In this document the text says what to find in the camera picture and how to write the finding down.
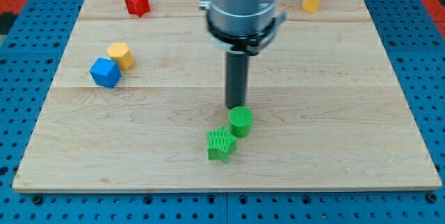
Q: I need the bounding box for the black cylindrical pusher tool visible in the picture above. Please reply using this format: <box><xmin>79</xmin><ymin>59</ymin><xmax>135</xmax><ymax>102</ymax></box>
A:
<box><xmin>225</xmin><ymin>52</ymin><xmax>249</xmax><ymax>109</ymax></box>

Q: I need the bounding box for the green cylinder block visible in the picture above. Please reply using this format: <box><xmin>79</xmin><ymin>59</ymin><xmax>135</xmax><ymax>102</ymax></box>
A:
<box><xmin>228</xmin><ymin>106</ymin><xmax>253</xmax><ymax>138</ymax></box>

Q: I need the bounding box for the green star block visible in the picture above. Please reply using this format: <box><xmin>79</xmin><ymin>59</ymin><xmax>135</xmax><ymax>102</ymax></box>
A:
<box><xmin>207</xmin><ymin>126</ymin><xmax>238</xmax><ymax>163</ymax></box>

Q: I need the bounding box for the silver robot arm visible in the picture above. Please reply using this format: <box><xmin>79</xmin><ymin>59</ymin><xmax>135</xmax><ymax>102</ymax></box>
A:
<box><xmin>200</xmin><ymin>0</ymin><xmax>286</xmax><ymax>109</ymax></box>

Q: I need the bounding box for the red star block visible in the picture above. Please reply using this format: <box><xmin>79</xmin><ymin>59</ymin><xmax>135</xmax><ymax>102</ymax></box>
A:
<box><xmin>124</xmin><ymin>0</ymin><xmax>151</xmax><ymax>17</ymax></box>

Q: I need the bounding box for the wooden board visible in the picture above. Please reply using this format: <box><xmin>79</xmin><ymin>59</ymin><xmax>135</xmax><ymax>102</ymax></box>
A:
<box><xmin>12</xmin><ymin>0</ymin><xmax>442</xmax><ymax>193</ymax></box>

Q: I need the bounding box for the yellow hexagon block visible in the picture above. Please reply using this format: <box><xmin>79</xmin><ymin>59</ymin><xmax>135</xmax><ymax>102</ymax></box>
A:
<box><xmin>107</xmin><ymin>42</ymin><xmax>134</xmax><ymax>70</ymax></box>

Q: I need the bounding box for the blue cube block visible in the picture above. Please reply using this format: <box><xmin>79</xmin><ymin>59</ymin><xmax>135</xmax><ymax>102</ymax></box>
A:
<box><xmin>90</xmin><ymin>58</ymin><xmax>122</xmax><ymax>88</ymax></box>

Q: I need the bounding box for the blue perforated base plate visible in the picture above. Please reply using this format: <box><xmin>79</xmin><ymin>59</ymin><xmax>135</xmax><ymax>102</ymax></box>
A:
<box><xmin>1</xmin><ymin>0</ymin><xmax>444</xmax><ymax>223</ymax></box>

